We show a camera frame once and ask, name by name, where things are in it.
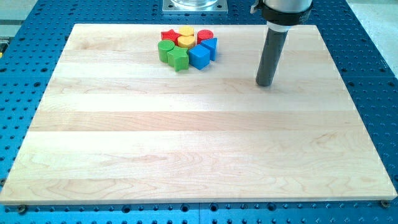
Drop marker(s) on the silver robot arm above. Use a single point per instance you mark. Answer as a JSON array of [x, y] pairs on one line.
[[281, 15]]

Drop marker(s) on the blue cube block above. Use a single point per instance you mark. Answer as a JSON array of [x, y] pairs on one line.
[[199, 57]]

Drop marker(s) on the green star block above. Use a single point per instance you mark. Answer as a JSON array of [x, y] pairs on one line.
[[178, 58]]

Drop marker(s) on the blue triangle block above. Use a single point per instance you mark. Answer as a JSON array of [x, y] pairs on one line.
[[211, 45]]

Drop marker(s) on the yellow heart block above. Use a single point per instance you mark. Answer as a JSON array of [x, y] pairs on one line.
[[186, 41]]

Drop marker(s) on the green cylinder block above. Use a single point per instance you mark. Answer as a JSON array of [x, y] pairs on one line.
[[165, 46]]

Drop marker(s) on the red cylinder block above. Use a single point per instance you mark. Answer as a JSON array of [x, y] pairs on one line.
[[204, 34]]

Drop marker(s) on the red star block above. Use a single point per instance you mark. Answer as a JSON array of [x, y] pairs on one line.
[[170, 35]]

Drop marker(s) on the light wooden board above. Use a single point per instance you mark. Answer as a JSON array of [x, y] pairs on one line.
[[116, 125]]

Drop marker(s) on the yellow cylinder block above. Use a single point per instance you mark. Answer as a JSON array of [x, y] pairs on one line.
[[186, 31]]

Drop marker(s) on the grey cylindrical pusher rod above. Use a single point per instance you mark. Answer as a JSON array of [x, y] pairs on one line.
[[271, 53]]

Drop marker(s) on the blue perforated metal table plate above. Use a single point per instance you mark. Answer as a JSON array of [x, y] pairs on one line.
[[360, 35]]

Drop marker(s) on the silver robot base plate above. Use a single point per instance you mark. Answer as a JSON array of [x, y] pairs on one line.
[[194, 6]]

